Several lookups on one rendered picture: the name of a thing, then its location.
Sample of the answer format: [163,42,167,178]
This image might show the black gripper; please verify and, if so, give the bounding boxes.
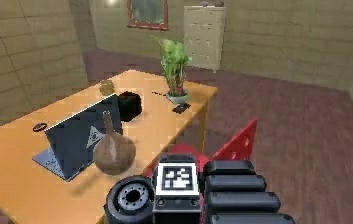
[104,175,156,224]

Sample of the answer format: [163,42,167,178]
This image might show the green potted house plant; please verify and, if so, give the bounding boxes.
[159,38,192,105]

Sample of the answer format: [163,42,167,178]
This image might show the brown round long-necked vase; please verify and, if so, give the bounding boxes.
[93,110,137,176]

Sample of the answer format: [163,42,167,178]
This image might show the dark blue open laptop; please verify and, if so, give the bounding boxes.
[32,93,124,183]

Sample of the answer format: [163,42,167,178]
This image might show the black box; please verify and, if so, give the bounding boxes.
[117,91,143,123]

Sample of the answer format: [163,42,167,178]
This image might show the small black flat phone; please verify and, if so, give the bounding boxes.
[171,103,191,115]

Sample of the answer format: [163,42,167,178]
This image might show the orange wooden table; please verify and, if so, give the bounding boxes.
[0,69,218,224]

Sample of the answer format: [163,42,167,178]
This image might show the olive green cup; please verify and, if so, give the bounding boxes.
[99,79,115,96]

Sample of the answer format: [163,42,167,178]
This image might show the red chair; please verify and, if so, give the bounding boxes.
[143,117,259,224]

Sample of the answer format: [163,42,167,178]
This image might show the cream chest of drawers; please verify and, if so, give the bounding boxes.
[183,4,227,74]

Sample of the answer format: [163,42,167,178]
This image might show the red framed window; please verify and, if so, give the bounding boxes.
[127,0,170,31]

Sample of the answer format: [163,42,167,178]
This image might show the black ring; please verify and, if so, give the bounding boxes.
[32,122,48,133]

